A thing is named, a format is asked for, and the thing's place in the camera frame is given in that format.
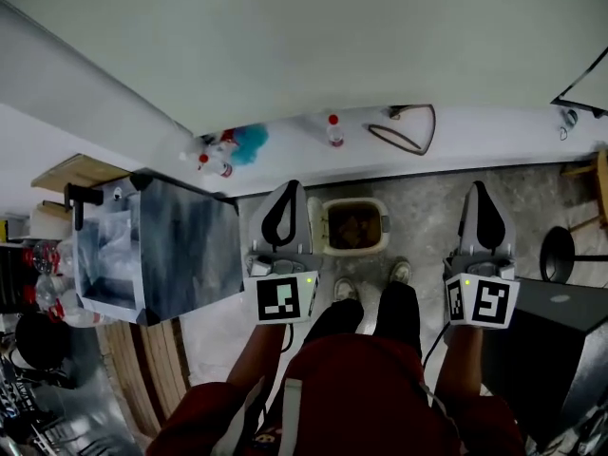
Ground person's white shoe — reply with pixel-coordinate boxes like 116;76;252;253
389;257;412;285
332;277;358;303

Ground wooden stool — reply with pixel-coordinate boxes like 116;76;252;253
560;149;608;233

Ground black round stool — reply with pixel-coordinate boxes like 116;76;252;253
540;225;608;284

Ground person's red shirt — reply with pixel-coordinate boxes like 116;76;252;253
144;333;526;456

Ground clear bottle with red cap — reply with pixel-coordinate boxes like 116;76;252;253
326;113;346;148

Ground person's left forearm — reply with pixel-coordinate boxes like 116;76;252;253
224;321;292;390

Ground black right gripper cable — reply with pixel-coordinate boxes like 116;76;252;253
421;321;451;368

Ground person's left white shoe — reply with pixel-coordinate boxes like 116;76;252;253
332;277;358;303

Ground large grey metal box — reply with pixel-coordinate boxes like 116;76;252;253
74;170;245;327

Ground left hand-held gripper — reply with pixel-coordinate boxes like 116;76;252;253
243;180;321;325

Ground person's right forearm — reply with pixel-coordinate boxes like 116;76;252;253
433;325;486;397

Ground beige trash bin lid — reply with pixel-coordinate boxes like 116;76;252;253
306;196;330;256

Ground person's black trousers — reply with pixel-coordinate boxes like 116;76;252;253
302;280;424;360

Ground stack of wooden planks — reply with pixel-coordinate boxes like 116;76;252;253
96;316;192;440

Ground black desk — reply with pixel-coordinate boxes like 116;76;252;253
482;276;608;448

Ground black looped cable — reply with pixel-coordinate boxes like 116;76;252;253
367;104;437;157

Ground blue fluffy duster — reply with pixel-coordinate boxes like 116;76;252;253
231;123;271;166

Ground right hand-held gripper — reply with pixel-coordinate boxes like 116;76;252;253
442;181;522;330

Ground lying bottle with red cap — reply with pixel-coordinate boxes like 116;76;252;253
198;153;235;180

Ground white board with black frame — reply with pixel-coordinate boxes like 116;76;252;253
549;45;608;119

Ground wooden shelf board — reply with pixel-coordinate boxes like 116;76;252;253
30;153;133;193

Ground person's right white shoe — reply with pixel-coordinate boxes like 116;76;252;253
389;257;412;285

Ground beige trash bin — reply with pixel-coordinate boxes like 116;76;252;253
320;197;392;257

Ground black clamp bracket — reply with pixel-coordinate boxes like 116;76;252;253
63;182;105;233

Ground group of red-capped bottles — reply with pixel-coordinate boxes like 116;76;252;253
22;238;105;328

